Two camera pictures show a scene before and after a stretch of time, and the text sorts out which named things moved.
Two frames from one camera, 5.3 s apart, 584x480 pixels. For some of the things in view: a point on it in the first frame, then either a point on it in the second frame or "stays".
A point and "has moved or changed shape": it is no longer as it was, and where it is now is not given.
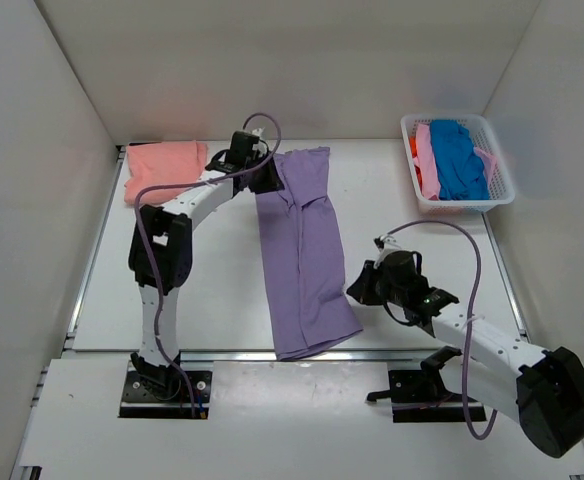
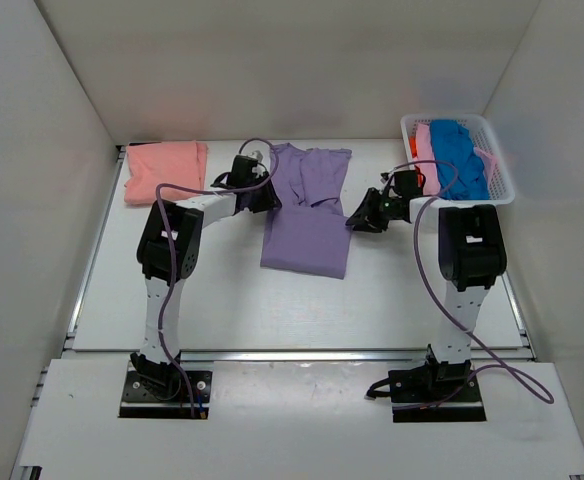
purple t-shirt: (301, 233) has moved or changed shape
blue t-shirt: (460, 170) stays
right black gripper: (361, 289) to (366, 219)
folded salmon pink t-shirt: (162, 164) stays
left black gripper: (272, 182) to (270, 201)
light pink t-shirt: (425, 162) stays
